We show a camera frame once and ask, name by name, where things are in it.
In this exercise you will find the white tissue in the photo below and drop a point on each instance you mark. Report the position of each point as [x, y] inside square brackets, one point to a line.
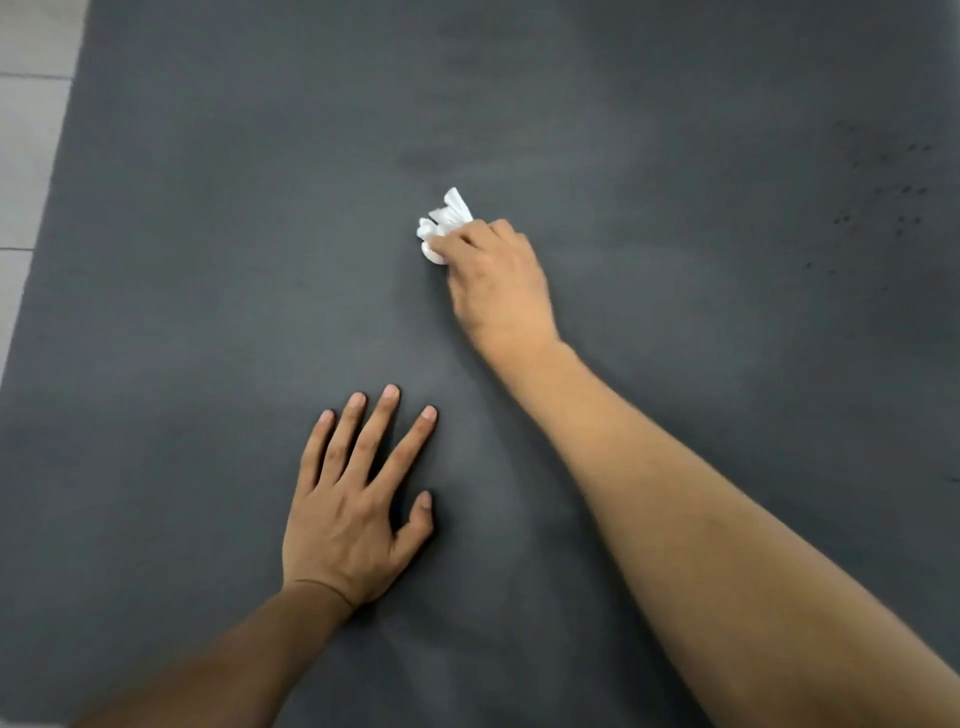
[442, 221]

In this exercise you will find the person's left hand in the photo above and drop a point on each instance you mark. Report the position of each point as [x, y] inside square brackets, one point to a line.
[345, 532]

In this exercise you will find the dark grey yoga mat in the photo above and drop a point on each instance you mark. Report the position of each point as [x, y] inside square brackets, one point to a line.
[225, 225]

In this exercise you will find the person's right hand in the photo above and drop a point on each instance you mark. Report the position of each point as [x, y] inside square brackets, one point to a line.
[499, 292]

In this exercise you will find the person's left forearm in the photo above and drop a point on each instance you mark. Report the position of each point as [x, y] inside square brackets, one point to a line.
[225, 667]

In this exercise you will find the person's right forearm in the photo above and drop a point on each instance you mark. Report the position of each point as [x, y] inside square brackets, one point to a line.
[735, 547]

